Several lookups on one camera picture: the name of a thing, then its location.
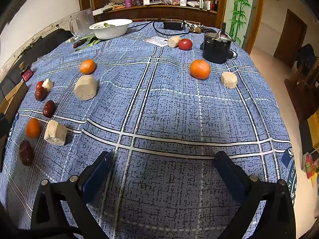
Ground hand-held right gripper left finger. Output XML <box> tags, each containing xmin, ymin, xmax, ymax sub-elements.
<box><xmin>30</xmin><ymin>151</ymin><xmax>114</xmax><ymax>239</ymax></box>

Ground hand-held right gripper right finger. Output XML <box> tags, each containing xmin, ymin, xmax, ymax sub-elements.
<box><xmin>213</xmin><ymin>151</ymin><xmax>297</xmax><ymax>239</ymax></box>

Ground beige round cake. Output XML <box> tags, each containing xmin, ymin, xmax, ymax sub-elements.
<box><xmin>167</xmin><ymin>36</ymin><xmax>182</xmax><ymax>48</ymax></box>
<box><xmin>44</xmin><ymin>120</ymin><xmax>68</xmax><ymax>146</ymax></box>
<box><xmin>42</xmin><ymin>78</ymin><xmax>54</xmax><ymax>92</ymax></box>
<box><xmin>221</xmin><ymin>72</ymin><xmax>238</xmax><ymax>89</ymax></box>

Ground red date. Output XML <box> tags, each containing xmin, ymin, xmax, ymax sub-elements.
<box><xmin>42</xmin><ymin>100</ymin><xmax>56</xmax><ymax>118</ymax></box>
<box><xmin>34</xmin><ymin>88</ymin><xmax>47</xmax><ymax>101</ymax></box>
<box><xmin>19</xmin><ymin>140</ymin><xmax>34</xmax><ymax>167</ymax></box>

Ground orange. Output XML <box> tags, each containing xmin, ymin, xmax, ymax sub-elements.
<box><xmin>26</xmin><ymin>118</ymin><xmax>41</xmax><ymax>139</ymax></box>
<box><xmin>190</xmin><ymin>59</ymin><xmax>211</xmax><ymax>80</ymax></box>
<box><xmin>80</xmin><ymin>59</ymin><xmax>96</xmax><ymax>75</ymax></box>

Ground brown round ball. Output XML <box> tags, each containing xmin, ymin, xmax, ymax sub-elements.
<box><xmin>74</xmin><ymin>75</ymin><xmax>98</xmax><ymax>101</ymax></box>

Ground cardboard box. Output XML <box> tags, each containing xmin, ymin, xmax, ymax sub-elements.
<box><xmin>0</xmin><ymin>81</ymin><xmax>28</xmax><ymax>130</ymax></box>

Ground colourful packages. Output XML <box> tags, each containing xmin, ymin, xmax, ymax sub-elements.
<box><xmin>301</xmin><ymin>152</ymin><xmax>319</xmax><ymax>187</ymax></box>

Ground yellow box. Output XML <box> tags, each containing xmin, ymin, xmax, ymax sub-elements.
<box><xmin>306</xmin><ymin>113</ymin><xmax>319</xmax><ymax>152</ymax></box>

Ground blue plaid tablecloth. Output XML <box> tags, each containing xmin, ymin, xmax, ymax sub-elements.
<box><xmin>0</xmin><ymin>20</ymin><xmax>298</xmax><ymax>239</ymax></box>

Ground black jar with lid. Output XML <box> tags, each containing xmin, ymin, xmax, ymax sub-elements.
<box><xmin>19</xmin><ymin>64</ymin><xmax>33</xmax><ymax>81</ymax></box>

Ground black cylindrical motor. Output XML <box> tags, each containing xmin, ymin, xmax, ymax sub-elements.
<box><xmin>201</xmin><ymin>23</ymin><xmax>237</xmax><ymax>64</ymax></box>

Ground wooden chair with dark cloth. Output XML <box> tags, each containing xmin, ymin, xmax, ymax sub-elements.
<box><xmin>284</xmin><ymin>43</ymin><xmax>319</xmax><ymax>125</ymax></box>

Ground green leafy vegetable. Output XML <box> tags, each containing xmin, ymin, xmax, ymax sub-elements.
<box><xmin>78</xmin><ymin>35</ymin><xmax>102</xmax><ymax>48</ymax></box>

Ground black leather sofa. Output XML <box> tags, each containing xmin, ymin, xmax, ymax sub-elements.
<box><xmin>0</xmin><ymin>29</ymin><xmax>75</xmax><ymax>100</ymax></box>

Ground white bowl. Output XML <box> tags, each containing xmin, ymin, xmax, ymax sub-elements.
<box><xmin>89</xmin><ymin>19</ymin><xmax>133</xmax><ymax>40</ymax></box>

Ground white paper card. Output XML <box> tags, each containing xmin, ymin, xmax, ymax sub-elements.
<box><xmin>144</xmin><ymin>36</ymin><xmax>170</xmax><ymax>47</ymax></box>

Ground brown wooden door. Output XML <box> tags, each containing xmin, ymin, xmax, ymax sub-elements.
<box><xmin>273</xmin><ymin>8</ymin><xmax>307</xmax><ymax>68</ymax></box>

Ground clear glass pitcher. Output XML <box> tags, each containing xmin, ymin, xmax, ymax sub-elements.
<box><xmin>69</xmin><ymin>8</ymin><xmax>95</xmax><ymax>38</ymax></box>

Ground black power adapter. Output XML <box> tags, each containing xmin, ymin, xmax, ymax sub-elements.
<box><xmin>163</xmin><ymin>21</ymin><xmax>186</xmax><ymax>30</ymax></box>

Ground bamboo print panel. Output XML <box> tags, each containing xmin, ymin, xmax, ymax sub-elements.
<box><xmin>223</xmin><ymin>0</ymin><xmax>257</xmax><ymax>48</ymax></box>

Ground wooden counter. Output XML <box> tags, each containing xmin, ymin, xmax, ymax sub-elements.
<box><xmin>93</xmin><ymin>4</ymin><xmax>218</xmax><ymax>28</ymax></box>

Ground white small boxes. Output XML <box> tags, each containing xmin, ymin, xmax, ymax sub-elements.
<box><xmin>187</xmin><ymin>0</ymin><xmax>212</xmax><ymax>10</ymax></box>

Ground black cable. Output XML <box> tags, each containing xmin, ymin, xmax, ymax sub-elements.
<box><xmin>153</xmin><ymin>17</ymin><xmax>192</xmax><ymax>36</ymax></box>

